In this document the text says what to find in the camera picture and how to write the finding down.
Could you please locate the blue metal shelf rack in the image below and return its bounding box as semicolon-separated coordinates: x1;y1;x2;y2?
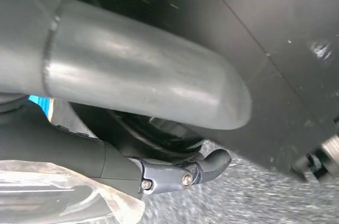
29;95;54;122

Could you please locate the dark robot body panel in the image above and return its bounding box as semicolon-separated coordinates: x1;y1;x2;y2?
13;0;339;183

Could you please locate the clear plastic sheet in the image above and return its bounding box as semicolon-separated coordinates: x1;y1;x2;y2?
0;159;146;224

